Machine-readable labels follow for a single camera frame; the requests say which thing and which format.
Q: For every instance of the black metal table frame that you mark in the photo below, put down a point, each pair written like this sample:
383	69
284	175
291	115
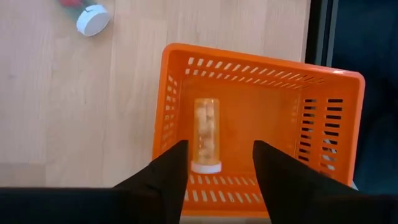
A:
320	31

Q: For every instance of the orange pill bottle white cap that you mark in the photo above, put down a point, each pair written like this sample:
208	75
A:
206	133

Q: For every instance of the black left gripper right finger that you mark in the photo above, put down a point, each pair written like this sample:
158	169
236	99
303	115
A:
295	193

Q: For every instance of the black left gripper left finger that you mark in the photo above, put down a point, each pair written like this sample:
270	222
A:
155	193

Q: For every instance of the red-filled bottle white cap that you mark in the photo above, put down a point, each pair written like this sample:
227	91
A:
93	20

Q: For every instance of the orange slotted plastic basket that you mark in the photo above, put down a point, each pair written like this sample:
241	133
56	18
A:
255	124

